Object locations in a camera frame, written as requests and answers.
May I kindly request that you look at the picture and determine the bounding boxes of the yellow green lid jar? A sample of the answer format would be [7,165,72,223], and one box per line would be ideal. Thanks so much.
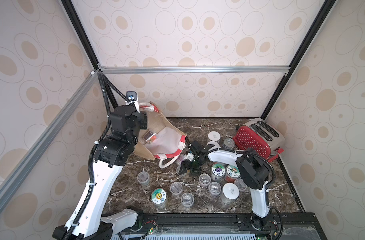
[150,188,168,209]

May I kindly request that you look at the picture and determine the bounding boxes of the white lid purple jar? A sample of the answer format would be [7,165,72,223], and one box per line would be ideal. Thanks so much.
[220,183,239,205]

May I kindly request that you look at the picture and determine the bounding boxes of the large white lid canister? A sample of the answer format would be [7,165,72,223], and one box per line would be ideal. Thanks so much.
[207,131,221,143]

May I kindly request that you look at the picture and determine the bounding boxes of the silver horizontal rail back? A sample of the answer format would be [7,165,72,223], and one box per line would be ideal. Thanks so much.
[102,66,290,74]

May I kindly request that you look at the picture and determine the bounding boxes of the red content clear jar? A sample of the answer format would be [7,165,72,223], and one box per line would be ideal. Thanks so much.
[198,173,211,188]

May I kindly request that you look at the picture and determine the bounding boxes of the burlap canvas bag red lining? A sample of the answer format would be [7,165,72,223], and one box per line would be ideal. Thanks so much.
[134,102,186,169]

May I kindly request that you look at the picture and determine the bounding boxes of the clear jar front row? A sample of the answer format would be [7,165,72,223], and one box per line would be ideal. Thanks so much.
[208,182,221,196]

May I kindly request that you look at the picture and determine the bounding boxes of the clear small seed jar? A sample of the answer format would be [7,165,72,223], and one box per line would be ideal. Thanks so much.
[234,178,247,192]

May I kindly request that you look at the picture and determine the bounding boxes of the purple flower label jar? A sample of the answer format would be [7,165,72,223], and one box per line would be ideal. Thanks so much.
[210,163,225,182]

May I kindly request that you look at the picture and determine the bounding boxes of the red green label jar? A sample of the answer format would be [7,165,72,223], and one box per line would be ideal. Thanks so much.
[225,165,240,183]

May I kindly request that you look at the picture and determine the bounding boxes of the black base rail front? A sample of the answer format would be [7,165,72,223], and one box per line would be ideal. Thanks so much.
[69,212,327,240]

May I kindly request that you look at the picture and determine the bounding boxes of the white purple label can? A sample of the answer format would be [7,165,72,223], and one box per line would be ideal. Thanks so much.
[207,141,220,150]

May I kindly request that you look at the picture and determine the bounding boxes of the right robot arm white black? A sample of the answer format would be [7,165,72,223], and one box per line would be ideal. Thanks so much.
[177,141,276,226]

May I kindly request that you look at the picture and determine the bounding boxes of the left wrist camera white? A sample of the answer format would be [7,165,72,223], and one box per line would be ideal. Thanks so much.
[126,91,140,112]

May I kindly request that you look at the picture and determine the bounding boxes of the silver diagonal rail left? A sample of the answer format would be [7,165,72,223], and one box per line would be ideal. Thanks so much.
[0,70,102,214]

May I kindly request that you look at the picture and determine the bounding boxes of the green floral label jar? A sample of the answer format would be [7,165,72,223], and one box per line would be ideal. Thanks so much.
[137,171,150,186]

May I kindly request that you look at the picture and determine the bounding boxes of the red orange jar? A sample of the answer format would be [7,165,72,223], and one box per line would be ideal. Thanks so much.
[142,131,157,144]

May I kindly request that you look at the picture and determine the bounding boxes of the red silver toaster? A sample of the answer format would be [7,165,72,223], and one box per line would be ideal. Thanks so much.
[233,118,285,163]

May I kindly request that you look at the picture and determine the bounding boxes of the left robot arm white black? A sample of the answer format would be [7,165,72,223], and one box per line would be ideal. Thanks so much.
[52,73,147,240]

